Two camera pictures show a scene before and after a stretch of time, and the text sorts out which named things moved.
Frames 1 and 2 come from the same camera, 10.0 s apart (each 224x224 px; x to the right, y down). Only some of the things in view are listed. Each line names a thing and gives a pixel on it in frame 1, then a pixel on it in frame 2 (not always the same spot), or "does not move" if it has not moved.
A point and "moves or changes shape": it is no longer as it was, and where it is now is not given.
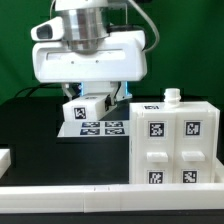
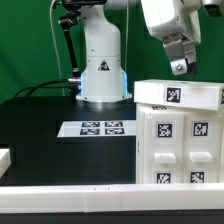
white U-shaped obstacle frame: x=106 y=198 does not move
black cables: x=37 y=86 does not move
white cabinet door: x=156 y=148 moves or changes shape
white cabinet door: x=194 y=152 moves or changes shape
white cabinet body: x=173 y=142 moves or changes shape
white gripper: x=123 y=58 to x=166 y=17
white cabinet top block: x=87 y=108 to x=196 y=94
